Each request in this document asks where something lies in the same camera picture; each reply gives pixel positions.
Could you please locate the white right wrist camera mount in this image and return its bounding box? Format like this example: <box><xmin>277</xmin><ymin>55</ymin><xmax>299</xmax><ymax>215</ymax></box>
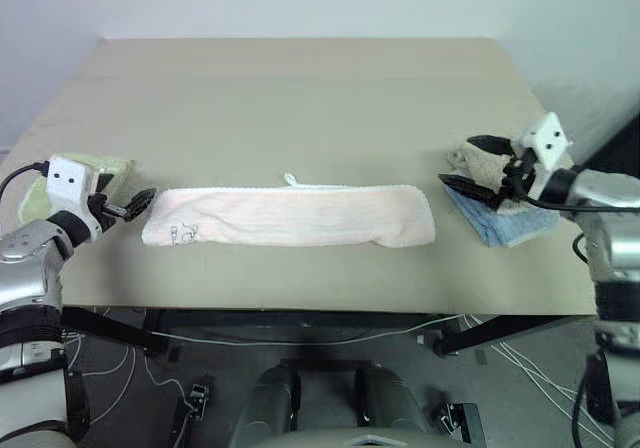
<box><xmin>513</xmin><ymin>111</ymin><xmax>574</xmax><ymax>195</ymax></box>

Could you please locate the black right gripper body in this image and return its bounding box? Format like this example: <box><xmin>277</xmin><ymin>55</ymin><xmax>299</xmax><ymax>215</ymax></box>
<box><xmin>497</xmin><ymin>145</ymin><xmax>540</xmax><ymax>201</ymax></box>

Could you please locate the black table frame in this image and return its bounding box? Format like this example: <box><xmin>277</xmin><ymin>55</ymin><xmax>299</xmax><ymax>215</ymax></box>
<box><xmin>60</xmin><ymin>305</ymin><xmax>599</xmax><ymax>360</ymax></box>

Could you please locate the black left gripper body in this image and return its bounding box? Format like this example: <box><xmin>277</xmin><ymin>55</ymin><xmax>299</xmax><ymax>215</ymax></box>
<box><xmin>87</xmin><ymin>192</ymin><xmax>129</xmax><ymax>231</ymax></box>

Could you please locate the beige folded towel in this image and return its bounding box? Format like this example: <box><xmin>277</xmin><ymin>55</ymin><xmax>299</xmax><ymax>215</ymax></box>
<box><xmin>445</xmin><ymin>139</ymin><xmax>537</xmax><ymax>216</ymax></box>

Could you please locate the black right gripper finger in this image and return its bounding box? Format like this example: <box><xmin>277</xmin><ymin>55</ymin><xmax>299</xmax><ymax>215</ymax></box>
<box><xmin>436</xmin><ymin>172</ymin><xmax>503</xmax><ymax>212</ymax></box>
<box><xmin>465</xmin><ymin>134</ymin><xmax>516</xmax><ymax>158</ymax></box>

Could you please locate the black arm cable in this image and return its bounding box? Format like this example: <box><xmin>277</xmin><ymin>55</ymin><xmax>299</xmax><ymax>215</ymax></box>
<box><xmin>0</xmin><ymin>161</ymin><xmax>52</xmax><ymax>200</ymax></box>
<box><xmin>519</xmin><ymin>165</ymin><xmax>609</xmax><ymax>264</ymax></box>

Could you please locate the blue folded towel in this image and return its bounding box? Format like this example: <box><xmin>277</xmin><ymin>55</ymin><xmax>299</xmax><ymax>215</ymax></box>
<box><xmin>441</xmin><ymin>179</ymin><xmax>559</xmax><ymax>250</ymax></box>

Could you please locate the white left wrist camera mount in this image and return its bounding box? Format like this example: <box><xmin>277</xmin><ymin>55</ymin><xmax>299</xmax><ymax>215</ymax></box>
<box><xmin>43</xmin><ymin>154</ymin><xmax>105</xmax><ymax>243</ymax></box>

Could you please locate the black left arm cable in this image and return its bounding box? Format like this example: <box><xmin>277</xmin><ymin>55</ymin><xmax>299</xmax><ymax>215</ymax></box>
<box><xmin>0</xmin><ymin>161</ymin><xmax>52</xmax><ymax>200</ymax></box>

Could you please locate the black floor plate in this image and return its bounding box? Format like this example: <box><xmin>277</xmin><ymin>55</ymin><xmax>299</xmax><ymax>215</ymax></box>
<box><xmin>435</xmin><ymin>400</ymin><xmax>482</xmax><ymax>444</ymax></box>

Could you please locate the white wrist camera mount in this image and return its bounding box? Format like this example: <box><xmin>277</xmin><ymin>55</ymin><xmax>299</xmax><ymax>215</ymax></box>
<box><xmin>43</xmin><ymin>154</ymin><xmax>105</xmax><ymax>243</ymax></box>
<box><xmin>513</xmin><ymin>111</ymin><xmax>574</xmax><ymax>195</ymax></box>

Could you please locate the thin white floor cable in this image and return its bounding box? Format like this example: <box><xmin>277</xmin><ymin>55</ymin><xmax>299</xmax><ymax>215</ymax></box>
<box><xmin>461</xmin><ymin>314</ymin><xmax>616</xmax><ymax>442</ymax></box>
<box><xmin>147</xmin><ymin>313</ymin><xmax>469</xmax><ymax>347</ymax></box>
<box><xmin>62</xmin><ymin>307</ymin><xmax>189</xmax><ymax>409</ymax></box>

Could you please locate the small black floor clamp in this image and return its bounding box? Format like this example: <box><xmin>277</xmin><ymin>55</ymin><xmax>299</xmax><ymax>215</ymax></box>
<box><xmin>185</xmin><ymin>380</ymin><xmax>215</xmax><ymax>421</ymax></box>

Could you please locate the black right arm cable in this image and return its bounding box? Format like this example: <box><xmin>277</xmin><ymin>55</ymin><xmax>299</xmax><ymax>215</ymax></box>
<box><xmin>519</xmin><ymin>165</ymin><xmax>609</xmax><ymax>264</ymax></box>

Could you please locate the green folded towel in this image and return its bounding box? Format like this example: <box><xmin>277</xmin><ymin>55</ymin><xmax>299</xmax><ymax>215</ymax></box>
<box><xmin>17</xmin><ymin>151</ymin><xmax>137</xmax><ymax>230</ymax></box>

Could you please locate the dark grey rounded shape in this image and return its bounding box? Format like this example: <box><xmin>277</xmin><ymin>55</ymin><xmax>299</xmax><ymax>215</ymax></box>
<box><xmin>230</xmin><ymin>362</ymin><xmax>303</xmax><ymax>448</ymax></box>
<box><xmin>353</xmin><ymin>362</ymin><xmax>437</xmax><ymax>448</ymax></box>

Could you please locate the pink folded towel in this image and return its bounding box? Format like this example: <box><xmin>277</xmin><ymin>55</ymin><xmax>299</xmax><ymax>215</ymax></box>
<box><xmin>141</xmin><ymin>171</ymin><xmax>436</xmax><ymax>250</ymax></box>

